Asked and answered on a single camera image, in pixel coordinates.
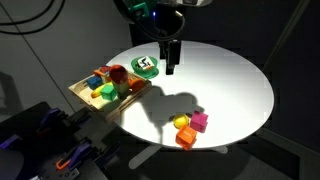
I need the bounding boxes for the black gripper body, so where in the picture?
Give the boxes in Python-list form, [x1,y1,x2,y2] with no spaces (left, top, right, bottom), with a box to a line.
[154,4,186,43]

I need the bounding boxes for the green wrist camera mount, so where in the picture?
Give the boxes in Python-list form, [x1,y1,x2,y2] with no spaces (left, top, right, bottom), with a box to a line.
[124,0,149,19]

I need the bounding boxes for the colourful printed cube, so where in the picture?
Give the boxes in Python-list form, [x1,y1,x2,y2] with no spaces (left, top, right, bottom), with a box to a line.
[99,65,112,79]

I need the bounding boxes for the black and white patterned cube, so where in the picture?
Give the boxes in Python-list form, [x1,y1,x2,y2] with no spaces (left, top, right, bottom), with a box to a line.
[137,55,155,71]

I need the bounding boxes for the black cable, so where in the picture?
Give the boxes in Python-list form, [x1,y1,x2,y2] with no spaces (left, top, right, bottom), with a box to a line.
[0,0,68,36]
[0,0,57,27]

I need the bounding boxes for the red apple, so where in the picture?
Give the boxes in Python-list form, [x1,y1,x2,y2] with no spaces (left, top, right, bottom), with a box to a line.
[109,64,129,84]

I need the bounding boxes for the grey diagonal pole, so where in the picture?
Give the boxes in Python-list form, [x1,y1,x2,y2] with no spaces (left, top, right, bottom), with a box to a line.
[262,0,312,72]

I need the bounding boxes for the yellow lemon fruit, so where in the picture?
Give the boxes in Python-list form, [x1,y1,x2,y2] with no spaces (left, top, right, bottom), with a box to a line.
[172,113,190,130]

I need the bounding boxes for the orange round fruit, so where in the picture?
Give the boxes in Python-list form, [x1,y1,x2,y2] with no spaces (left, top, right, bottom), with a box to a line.
[129,79,146,93]

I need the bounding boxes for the wooden tray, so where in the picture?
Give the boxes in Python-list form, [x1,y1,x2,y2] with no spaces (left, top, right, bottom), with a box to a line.
[68,68,153,125]

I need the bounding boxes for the light green cube block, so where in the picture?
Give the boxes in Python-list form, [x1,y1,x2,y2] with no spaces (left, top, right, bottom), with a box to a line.
[113,78,131,95]

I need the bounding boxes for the black clamp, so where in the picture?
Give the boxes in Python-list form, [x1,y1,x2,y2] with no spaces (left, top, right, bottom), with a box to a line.
[66,108,93,129]

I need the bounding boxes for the orange cube block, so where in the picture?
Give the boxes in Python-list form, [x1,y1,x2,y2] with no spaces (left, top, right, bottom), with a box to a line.
[175,124,198,151]

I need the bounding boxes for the green saucer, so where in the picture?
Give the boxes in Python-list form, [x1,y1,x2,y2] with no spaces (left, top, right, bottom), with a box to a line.
[134,64,160,80]

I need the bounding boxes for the purple clamp with orange tip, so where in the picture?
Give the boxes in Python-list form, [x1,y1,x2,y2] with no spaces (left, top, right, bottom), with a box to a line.
[55,142,93,172]

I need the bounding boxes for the yellow banana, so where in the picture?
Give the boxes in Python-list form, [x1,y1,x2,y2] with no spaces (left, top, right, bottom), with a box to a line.
[90,85,107,99]

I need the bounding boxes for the pink cube block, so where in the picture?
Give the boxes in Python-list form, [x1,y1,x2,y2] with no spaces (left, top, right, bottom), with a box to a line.
[189,110,210,134]

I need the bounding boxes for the blue cube block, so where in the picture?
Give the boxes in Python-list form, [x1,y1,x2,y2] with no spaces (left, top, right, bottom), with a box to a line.
[86,75,103,90]

